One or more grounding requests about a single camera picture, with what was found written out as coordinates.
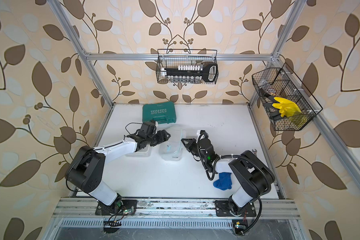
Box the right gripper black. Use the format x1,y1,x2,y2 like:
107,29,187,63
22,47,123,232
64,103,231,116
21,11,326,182
182,138,207,163

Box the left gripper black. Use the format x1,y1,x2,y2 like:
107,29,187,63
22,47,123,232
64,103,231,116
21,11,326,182
145,129,172,146

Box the clear lunch box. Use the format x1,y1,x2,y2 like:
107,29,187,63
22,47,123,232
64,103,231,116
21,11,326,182
159,125,186,161
126,145,152,158

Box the blue cleaning cloth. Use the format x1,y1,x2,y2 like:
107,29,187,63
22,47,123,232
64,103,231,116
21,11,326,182
213,173,232,191

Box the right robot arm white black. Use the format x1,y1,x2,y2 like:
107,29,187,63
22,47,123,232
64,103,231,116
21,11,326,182
181,138,275,215

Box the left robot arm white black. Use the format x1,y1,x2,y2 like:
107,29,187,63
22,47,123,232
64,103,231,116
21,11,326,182
65,120,171,206

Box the green plastic tool case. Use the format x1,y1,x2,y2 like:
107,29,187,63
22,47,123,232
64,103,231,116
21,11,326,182
142,101,177,124

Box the black socket set holder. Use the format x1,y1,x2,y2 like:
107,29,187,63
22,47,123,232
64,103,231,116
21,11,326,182
158,62,219,83

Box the yellow rubber glove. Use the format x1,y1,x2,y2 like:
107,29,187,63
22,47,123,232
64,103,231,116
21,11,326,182
272,97,302,118

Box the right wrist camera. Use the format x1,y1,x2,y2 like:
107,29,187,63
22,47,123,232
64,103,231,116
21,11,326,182
197,130,208,139

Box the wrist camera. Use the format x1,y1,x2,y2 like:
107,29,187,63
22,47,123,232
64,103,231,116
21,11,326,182
197,130,208,139
143,120,158,132

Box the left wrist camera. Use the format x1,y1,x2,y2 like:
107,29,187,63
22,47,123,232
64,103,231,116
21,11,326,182
143,120,158,132

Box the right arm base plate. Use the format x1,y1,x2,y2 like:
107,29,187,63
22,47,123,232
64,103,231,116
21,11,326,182
214,200,257,218

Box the black wire basket back wall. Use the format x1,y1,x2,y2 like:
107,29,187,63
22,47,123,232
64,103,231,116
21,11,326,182
156,48,219,84

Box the black wire basket wall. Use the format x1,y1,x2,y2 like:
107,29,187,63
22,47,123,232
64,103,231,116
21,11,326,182
252,63,323,131
156,48,219,84

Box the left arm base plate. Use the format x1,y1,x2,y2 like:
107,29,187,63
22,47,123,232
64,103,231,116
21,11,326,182
95,199,138,216

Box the black handled pliers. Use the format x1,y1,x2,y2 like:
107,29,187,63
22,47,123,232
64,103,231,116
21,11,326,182
260,88,283,121

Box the black wire basket right wall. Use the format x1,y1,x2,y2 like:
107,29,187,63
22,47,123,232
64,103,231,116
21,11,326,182
252,63,323,131

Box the aluminium front rail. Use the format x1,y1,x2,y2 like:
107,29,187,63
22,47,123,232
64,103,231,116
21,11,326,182
52,197,301,220

